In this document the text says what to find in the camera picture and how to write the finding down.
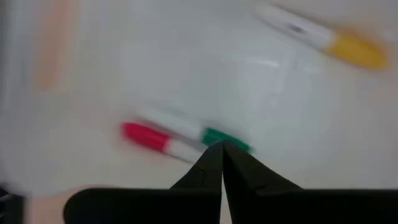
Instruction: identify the red cap small marker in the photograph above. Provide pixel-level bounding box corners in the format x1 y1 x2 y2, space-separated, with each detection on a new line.
119 121 205 164

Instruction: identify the white plastic bin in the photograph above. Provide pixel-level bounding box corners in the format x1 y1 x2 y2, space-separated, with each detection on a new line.
0 0 398 200

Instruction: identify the green cap small marker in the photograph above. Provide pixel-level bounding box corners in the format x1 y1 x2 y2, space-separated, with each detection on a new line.
136 108 253 154

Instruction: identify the yellow cap small marker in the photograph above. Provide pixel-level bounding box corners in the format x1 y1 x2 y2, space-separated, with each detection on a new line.
253 3 389 72

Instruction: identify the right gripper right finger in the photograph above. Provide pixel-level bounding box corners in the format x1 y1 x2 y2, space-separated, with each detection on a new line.
222 140 398 224

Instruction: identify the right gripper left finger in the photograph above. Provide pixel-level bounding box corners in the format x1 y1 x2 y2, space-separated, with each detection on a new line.
63 140 224 224

